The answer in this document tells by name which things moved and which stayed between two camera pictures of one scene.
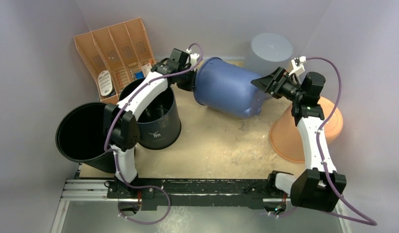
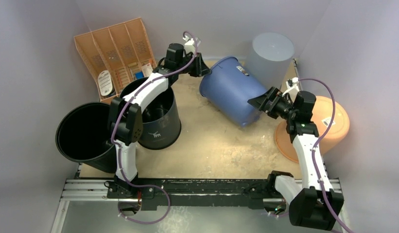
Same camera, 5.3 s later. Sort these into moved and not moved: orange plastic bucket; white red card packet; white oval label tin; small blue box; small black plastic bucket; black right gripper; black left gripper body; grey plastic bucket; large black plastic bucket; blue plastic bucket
Moved: orange plastic bucket; black right gripper; black left gripper body; blue plastic bucket
Not moved: grey plastic bucket; white red card packet; white oval label tin; small blue box; large black plastic bucket; small black plastic bucket
